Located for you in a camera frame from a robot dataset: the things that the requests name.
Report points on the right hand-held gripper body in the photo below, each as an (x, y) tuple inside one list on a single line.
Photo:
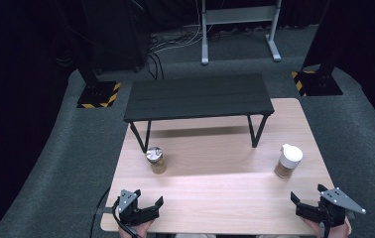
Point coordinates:
[(334, 203)]

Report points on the black stand with striped base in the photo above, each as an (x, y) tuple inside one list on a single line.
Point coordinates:
[(99, 94), (317, 82)]

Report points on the person's right hand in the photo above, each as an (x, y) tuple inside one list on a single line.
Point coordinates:
[(339, 231)]

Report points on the white metal stand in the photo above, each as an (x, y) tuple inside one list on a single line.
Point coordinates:
[(240, 15)]

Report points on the glass jar with white lid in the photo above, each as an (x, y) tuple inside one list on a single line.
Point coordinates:
[(288, 161)]

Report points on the glass jar with silver lid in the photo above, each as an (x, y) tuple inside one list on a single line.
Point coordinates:
[(156, 160)]

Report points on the small black shelf rack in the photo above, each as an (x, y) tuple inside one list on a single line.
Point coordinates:
[(197, 95)]

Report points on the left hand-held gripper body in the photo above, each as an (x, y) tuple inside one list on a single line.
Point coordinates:
[(132, 211)]

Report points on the person's left hand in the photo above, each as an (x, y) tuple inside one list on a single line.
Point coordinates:
[(139, 229)]

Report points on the black cabinet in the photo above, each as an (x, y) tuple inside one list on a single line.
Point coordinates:
[(116, 36)]

